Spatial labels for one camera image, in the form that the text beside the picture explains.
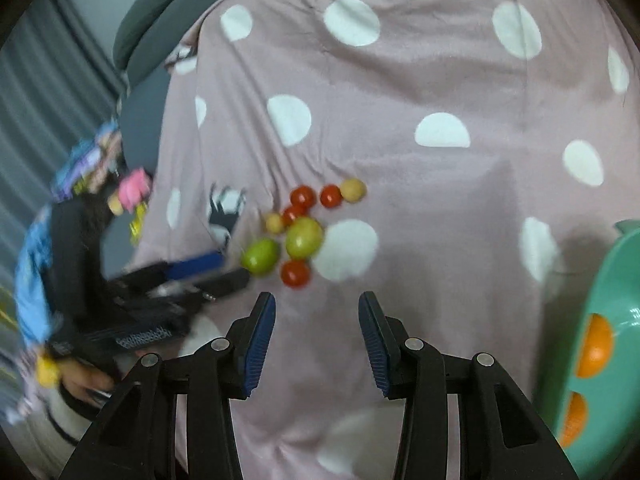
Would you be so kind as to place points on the red tomato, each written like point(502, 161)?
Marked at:
point(303, 197)
point(295, 273)
point(330, 196)
point(291, 213)

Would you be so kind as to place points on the grey sofa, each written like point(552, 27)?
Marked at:
point(147, 35)

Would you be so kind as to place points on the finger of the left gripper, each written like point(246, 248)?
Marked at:
point(218, 286)
point(181, 270)

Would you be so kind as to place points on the person left hand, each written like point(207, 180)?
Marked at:
point(85, 382)

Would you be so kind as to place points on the green plastic bowl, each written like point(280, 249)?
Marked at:
point(589, 393)

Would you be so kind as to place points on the pink polka dot cloth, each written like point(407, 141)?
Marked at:
point(498, 141)

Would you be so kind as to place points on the small orange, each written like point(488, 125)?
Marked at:
point(575, 421)

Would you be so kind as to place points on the yellow snack packet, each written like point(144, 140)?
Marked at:
point(137, 222)

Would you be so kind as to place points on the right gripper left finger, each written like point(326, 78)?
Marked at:
point(134, 435)

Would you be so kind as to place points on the large orange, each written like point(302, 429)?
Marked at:
point(597, 347)

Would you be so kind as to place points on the green lime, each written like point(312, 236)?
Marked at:
point(303, 238)
point(261, 257)

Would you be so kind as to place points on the tan round fruit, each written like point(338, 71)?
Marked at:
point(353, 190)
point(274, 223)

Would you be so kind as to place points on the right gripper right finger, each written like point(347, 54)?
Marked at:
point(501, 435)

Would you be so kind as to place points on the pink plush toy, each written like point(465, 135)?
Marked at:
point(134, 189)

